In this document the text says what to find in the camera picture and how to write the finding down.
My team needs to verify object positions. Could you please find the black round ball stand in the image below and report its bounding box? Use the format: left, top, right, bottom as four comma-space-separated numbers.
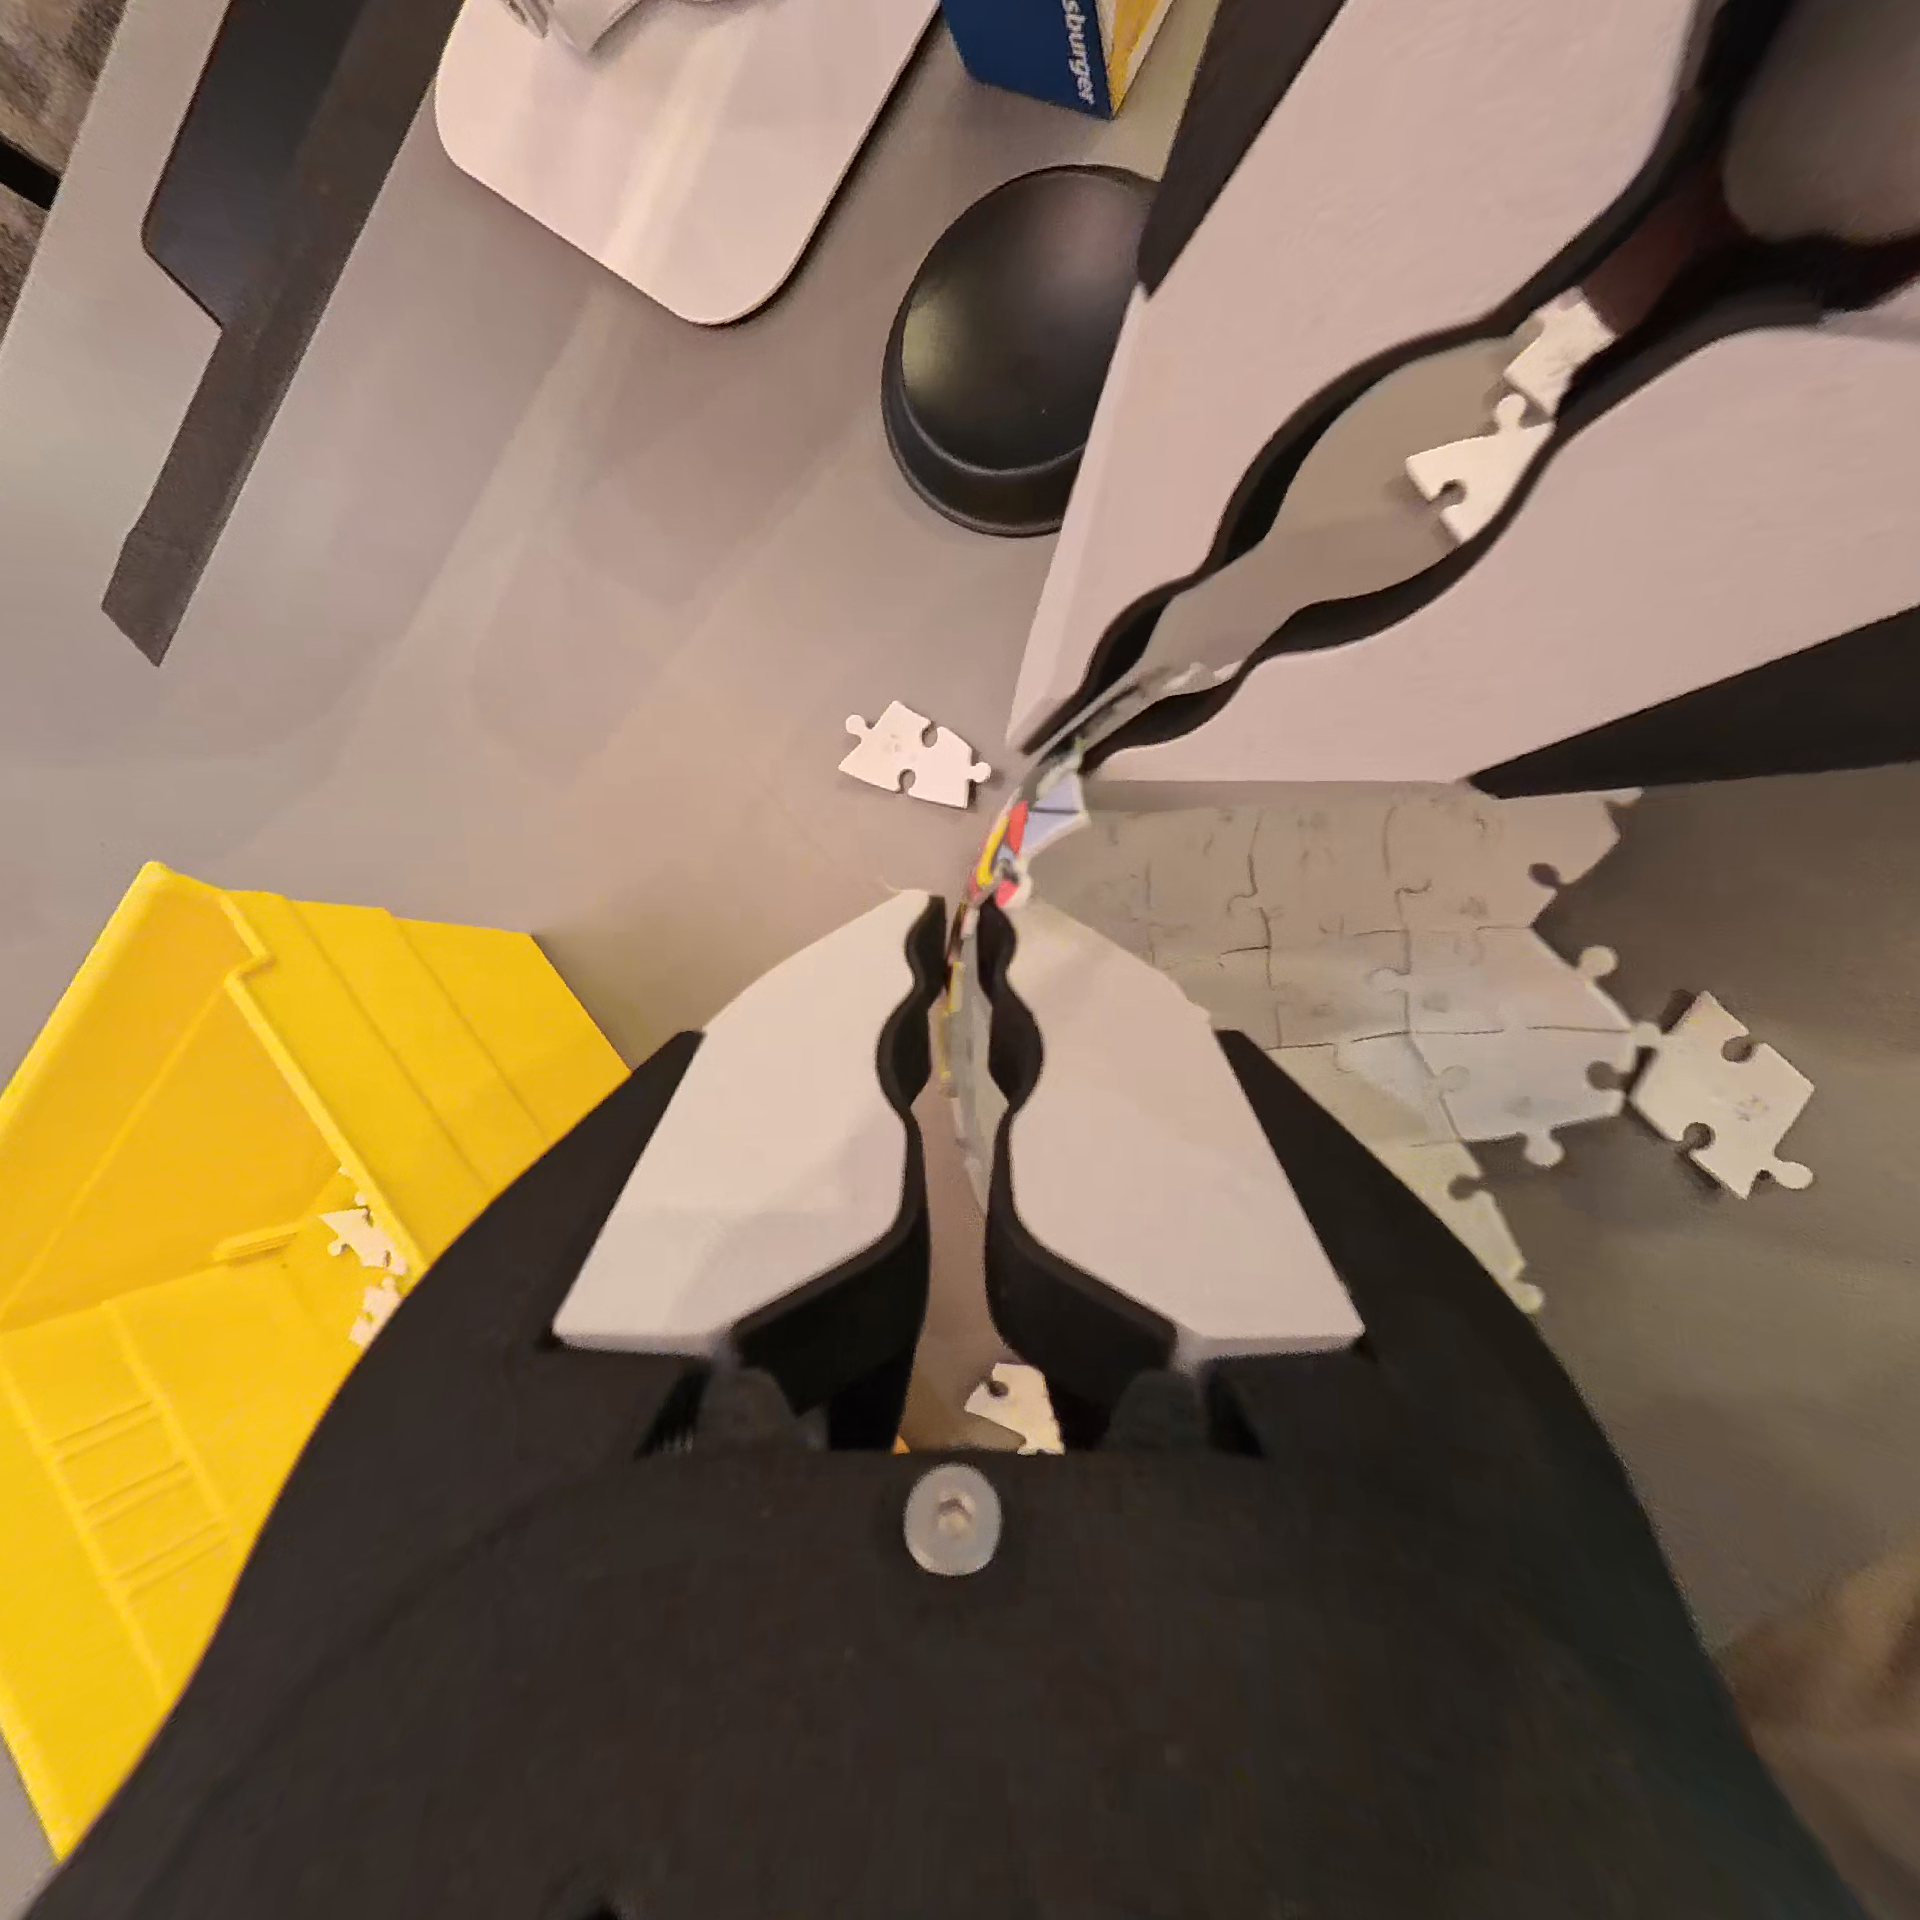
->
882, 165, 1165, 541

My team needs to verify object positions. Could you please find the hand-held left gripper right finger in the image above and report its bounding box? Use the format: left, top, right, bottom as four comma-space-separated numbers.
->
961, 900, 1365, 1451

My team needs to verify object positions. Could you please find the partly built puzzle ball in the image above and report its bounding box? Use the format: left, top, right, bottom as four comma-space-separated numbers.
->
937, 667, 1660, 1315

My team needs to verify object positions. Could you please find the pile of puzzle pieces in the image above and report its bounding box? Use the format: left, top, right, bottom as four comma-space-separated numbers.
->
323, 1192, 414, 1344

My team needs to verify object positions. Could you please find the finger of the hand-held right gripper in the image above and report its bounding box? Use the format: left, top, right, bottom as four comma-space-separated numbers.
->
1080, 292, 1920, 801
1005, 0, 1788, 761

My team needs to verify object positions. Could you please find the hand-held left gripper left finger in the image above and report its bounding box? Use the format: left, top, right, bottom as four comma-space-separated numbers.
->
553, 888, 950, 1451

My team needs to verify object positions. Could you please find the blue puzzle box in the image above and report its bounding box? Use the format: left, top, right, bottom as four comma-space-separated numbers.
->
942, 0, 1181, 122

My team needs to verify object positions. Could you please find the white document stand base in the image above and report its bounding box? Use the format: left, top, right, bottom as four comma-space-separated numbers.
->
434, 0, 940, 325

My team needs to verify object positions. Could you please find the yellow plastic bin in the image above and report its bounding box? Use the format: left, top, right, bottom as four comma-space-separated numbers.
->
0, 859, 632, 1863

